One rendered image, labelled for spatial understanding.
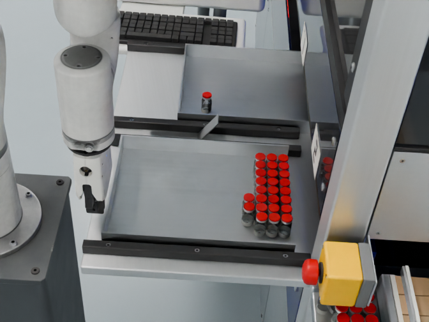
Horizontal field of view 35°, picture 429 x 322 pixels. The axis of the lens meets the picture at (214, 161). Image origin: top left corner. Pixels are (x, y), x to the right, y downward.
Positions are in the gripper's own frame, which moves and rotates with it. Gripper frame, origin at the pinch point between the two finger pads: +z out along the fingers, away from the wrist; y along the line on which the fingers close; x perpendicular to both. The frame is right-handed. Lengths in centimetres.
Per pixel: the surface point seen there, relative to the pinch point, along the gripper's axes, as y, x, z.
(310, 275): -19.7, -36.1, -8.2
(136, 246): -7.3, -8.2, 2.5
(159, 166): 14.9, -10.3, 4.3
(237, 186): 10.5, -25.9, 4.3
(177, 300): 45, -14, 93
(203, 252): -7.7, -19.9, 2.5
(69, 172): 100, 31, 93
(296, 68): 52, -40, 4
